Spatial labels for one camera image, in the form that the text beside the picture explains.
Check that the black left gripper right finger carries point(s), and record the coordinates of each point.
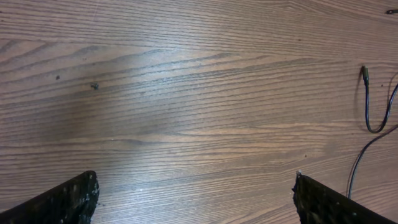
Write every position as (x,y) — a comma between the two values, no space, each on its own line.
(319,204)

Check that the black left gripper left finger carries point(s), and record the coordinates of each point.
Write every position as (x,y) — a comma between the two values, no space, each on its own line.
(73,201)

